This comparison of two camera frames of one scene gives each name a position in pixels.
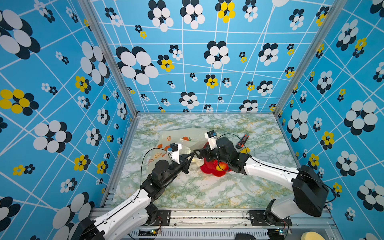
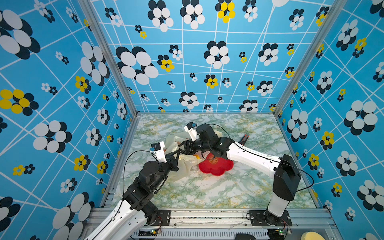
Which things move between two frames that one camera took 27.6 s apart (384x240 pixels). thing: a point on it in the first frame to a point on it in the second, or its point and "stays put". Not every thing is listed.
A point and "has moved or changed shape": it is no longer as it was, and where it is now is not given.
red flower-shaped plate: [209, 167] stays put
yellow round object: [311, 235] stays put
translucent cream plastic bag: [193, 140] has moved or changed shape
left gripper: [184, 163] to [172, 162]
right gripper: [204, 151] to [187, 143]
